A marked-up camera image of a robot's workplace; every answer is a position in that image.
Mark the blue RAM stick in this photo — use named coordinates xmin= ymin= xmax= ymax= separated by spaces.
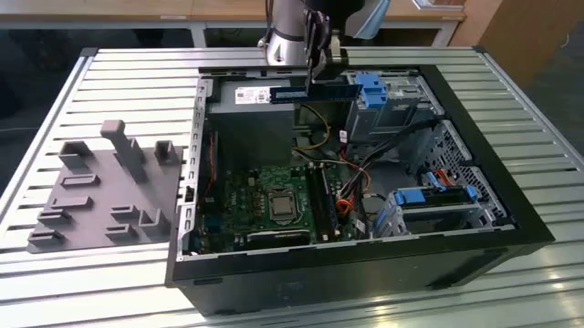
xmin=271 ymin=84 xmax=363 ymax=103

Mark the black RAM slot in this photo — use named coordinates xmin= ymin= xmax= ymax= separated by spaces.
xmin=305 ymin=162 xmax=331 ymax=243

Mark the dark RAM stick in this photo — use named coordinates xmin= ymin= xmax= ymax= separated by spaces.
xmin=319 ymin=165 xmax=342 ymax=238

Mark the blue drive latch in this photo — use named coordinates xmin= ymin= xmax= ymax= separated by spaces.
xmin=355 ymin=72 xmax=389 ymax=109

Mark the pale blue teach pendant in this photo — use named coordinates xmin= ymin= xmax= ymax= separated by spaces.
xmin=353 ymin=0 xmax=393 ymax=39

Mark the grey power supply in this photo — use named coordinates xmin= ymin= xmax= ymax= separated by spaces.
xmin=211 ymin=79 xmax=297 ymax=168

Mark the grey metal drive cage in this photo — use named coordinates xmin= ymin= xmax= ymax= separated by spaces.
xmin=342 ymin=72 xmax=448 ymax=161

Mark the silver CPU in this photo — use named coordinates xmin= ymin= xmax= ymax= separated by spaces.
xmin=269 ymin=195 xmax=294 ymax=219

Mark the green motherboard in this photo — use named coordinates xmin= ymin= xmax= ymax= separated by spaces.
xmin=200 ymin=163 xmax=361 ymax=254

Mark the wooden cabinet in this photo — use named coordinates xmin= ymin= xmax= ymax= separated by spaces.
xmin=448 ymin=0 xmax=584 ymax=90

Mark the hard disk in blue carrier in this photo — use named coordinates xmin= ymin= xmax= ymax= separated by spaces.
xmin=390 ymin=186 xmax=478 ymax=208

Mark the wooden desk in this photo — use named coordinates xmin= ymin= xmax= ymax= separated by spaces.
xmin=0 ymin=0 xmax=468 ymax=48

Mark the black graphics card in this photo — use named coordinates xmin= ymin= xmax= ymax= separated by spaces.
xmin=246 ymin=228 xmax=313 ymax=247

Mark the silver metal disk bay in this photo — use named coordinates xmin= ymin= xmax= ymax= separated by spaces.
xmin=370 ymin=186 xmax=505 ymax=241

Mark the black PC case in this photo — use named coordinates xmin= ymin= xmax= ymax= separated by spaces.
xmin=164 ymin=64 xmax=557 ymax=316

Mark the grey parts rack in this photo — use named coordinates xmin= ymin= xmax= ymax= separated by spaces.
xmin=27 ymin=119 xmax=184 ymax=254

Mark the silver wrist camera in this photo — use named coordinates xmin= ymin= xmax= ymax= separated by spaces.
xmin=327 ymin=29 xmax=350 ymax=66

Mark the yellow wire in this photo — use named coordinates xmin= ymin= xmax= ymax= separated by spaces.
xmin=291 ymin=103 xmax=333 ymax=151

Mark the black cable bundle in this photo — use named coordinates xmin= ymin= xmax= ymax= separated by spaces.
xmin=359 ymin=118 xmax=440 ymax=172

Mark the red wire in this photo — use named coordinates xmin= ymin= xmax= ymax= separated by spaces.
xmin=203 ymin=131 xmax=219 ymax=203

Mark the blue and orange wire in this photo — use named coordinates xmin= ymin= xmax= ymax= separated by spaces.
xmin=428 ymin=168 xmax=462 ymax=191

